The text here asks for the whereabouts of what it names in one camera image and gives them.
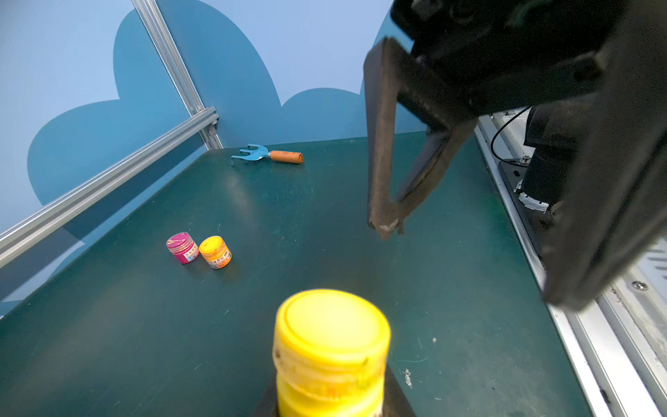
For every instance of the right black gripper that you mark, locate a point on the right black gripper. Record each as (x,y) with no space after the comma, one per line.
(496,55)

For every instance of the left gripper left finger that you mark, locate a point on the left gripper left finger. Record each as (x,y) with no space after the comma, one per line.
(268,405)

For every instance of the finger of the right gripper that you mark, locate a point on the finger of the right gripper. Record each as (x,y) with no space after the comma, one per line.
(615,204)

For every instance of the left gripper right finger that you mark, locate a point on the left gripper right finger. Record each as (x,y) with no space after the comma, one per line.
(395,402)

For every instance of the magenta paint jar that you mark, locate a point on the magenta paint jar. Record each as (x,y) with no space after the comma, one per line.
(183,247)

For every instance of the blue garden fork toy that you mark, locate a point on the blue garden fork toy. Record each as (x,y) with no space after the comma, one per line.
(256,152)

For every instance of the aluminium frame right post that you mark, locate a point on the aluminium frame right post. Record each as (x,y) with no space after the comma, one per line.
(164,43)

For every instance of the aluminium frame back bar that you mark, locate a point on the aluminium frame back bar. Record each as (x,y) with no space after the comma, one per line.
(32,230)

